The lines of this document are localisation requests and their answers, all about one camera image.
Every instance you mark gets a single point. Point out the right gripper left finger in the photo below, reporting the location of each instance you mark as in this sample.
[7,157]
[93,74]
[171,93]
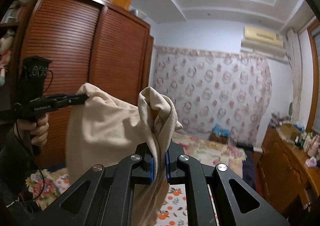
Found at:
[102,195]

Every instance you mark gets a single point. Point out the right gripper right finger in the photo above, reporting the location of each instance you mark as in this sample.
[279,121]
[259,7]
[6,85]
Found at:
[217,195]

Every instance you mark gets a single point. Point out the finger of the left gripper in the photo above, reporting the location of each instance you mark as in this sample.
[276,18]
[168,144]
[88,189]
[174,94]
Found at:
[69,100]

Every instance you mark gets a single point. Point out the beige printed t-shirt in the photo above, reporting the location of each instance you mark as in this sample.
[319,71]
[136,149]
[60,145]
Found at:
[105,129]

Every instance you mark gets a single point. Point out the folded clothes stack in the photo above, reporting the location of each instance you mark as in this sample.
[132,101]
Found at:
[277,120]

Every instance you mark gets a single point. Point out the person's left hand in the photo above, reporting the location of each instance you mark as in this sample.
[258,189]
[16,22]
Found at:
[35,133]

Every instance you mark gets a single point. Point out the floral bed quilt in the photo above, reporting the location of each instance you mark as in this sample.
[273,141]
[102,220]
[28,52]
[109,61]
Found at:
[46,186]

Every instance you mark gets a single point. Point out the orange print white blanket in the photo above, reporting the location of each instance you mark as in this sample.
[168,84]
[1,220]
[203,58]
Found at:
[172,212]

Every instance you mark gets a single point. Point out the blue item on box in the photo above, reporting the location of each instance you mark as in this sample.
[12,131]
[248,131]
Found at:
[219,134]

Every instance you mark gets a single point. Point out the dark blue blanket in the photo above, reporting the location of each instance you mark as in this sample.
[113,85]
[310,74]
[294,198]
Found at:
[248,166]

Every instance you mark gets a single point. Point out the circle pattern lace curtain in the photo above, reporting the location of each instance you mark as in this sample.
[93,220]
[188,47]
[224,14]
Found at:
[210,88]

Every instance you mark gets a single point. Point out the brown louvered wardrobe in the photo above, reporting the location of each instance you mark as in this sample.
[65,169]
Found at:
[96,41]

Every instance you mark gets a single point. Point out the wooden sideboard cabinet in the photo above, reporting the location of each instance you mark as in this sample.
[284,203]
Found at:
[283,174]

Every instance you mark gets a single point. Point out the cardboard box on sideboard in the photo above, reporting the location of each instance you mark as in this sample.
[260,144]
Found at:
[288,132]

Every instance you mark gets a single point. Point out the pink tissue pack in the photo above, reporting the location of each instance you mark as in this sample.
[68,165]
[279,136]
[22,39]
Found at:
[311,162]

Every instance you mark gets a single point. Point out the pink bottle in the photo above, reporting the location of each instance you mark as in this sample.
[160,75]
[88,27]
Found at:
[313,146]

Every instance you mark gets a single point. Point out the beige window curtain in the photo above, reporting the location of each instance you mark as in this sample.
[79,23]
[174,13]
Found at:
[295,61]

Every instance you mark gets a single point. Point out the wall air conditioner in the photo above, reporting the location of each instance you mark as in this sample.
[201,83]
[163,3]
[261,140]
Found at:
[263,41]

